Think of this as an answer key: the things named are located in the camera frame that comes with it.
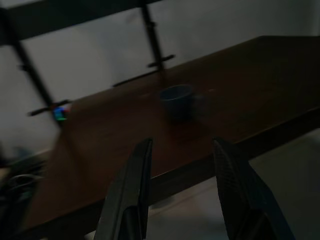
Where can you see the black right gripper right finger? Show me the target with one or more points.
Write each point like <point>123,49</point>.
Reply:
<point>247,202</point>

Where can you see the small colourful cube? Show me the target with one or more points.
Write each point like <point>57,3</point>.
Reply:
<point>60,114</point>

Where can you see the black metal shelf frame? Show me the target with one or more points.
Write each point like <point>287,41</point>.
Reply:
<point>151,32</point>

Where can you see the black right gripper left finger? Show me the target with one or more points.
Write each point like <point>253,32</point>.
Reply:
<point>127,197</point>

